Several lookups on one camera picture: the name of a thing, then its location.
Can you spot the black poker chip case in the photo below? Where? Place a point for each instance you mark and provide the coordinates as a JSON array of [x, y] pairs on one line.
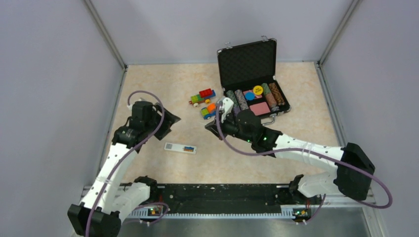
[[247, 65]]

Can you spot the blue poker chip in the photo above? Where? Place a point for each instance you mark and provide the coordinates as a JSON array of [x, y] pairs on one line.
[[249, 96]]

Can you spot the blue purple chip stack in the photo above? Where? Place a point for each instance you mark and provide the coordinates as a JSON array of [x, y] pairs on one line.
[[241, 100]]

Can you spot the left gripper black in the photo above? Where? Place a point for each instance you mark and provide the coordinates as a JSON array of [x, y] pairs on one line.
[[168, 120]]

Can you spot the red blue brick truck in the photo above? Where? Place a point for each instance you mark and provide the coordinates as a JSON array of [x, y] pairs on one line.
[[203, 96]]

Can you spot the green purple chip stack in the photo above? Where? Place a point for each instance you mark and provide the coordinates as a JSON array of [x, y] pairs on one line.
[[236, 108]]

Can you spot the orange blue toy car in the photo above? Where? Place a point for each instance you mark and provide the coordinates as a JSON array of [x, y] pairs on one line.
[[208, 111]]

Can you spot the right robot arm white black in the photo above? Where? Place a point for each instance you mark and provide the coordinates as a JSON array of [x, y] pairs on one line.
[[347, 170]]

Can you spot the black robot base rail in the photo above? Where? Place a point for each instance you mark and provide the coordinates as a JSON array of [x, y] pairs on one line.
[[226, 201]]

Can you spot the brown orange chip stack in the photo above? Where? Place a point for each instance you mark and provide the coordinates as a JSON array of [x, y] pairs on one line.
[[276, 93]]

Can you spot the white remote control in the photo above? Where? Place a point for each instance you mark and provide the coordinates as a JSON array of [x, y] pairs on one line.
[[178, 148]]

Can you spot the yellow dealer button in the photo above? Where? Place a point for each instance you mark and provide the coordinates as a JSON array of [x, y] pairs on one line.
[[258, 90]]

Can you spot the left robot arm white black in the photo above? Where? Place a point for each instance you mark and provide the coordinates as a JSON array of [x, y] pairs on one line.
[[101, 212]]

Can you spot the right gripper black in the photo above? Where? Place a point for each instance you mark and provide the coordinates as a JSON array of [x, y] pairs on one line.
[[213, 126]]

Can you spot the pink card deck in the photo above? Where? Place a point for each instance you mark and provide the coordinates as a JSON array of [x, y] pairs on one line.
[[260, 109]]

